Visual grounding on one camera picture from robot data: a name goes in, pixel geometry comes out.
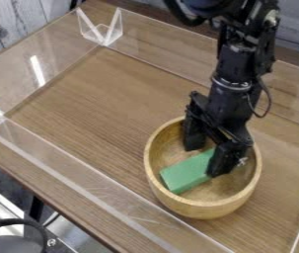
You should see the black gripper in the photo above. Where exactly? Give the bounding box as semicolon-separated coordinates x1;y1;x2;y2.
183;76;252;178

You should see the green rectangular block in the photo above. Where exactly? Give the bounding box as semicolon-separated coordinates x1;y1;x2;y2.
159;148;215;195

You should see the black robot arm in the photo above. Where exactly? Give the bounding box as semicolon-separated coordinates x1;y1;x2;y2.
163;0;279;178

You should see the brown wooden bowl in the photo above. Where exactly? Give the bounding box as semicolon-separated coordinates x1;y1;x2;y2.
144;117;261;219

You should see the black table leg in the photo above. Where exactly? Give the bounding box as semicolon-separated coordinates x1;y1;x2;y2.
29;197;45;221

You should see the black metal stand base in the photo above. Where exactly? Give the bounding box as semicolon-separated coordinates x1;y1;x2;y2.
0;232;78;253

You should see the clear acrylic tray wall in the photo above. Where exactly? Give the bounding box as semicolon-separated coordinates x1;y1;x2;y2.
0;2;299;253

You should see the clear acrylic corner bracket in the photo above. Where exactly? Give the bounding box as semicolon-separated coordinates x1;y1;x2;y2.
74;8;122;46

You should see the black cable lower left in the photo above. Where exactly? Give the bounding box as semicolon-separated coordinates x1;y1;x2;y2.
0;217;49;253

